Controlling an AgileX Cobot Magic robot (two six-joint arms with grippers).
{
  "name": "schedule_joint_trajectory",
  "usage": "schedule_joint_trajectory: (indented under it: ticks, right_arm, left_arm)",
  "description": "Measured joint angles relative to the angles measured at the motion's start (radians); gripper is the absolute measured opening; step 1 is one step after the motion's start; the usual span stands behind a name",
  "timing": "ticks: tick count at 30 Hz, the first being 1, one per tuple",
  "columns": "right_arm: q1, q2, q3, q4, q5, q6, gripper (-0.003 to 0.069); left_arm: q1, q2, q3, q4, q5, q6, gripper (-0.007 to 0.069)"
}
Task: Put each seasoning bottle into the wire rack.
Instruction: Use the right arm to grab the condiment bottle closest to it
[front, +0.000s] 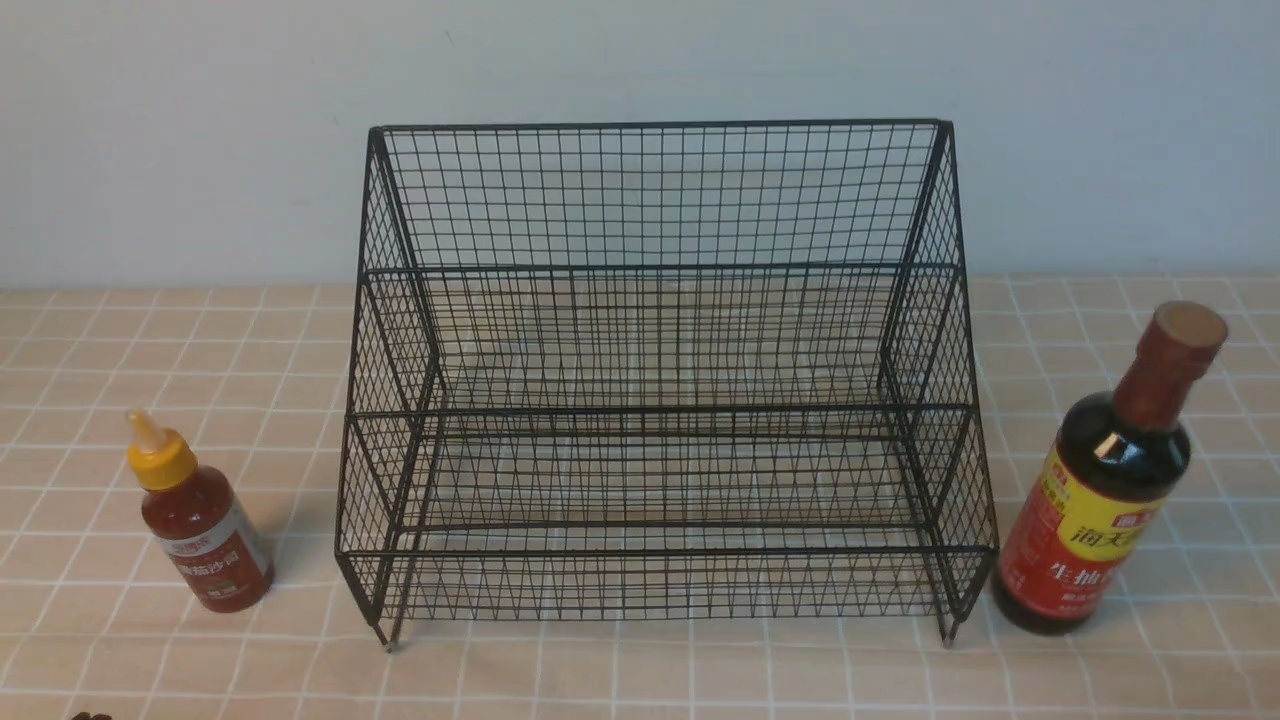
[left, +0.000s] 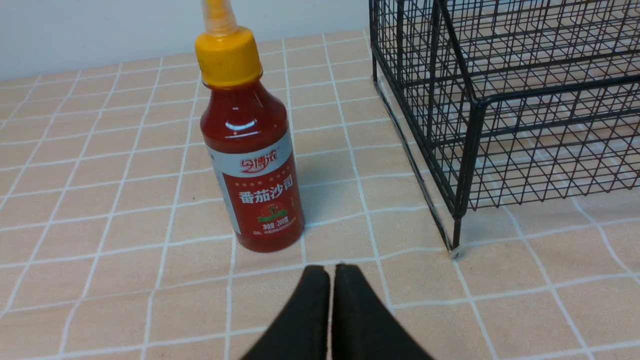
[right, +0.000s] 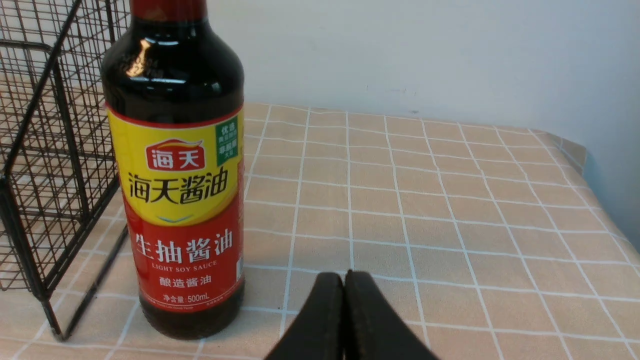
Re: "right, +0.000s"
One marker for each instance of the beige checkered tablecloth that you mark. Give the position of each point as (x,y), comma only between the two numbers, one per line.
(485,240)

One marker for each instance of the black wire mesh shelf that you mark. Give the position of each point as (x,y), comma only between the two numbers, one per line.
(58,170)

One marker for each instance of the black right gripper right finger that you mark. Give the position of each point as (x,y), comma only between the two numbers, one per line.
(372,329)

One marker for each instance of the dark soy sauce bottle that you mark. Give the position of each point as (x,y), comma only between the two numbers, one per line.
(174,95)

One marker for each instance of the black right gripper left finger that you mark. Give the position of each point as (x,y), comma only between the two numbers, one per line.
(316,332)

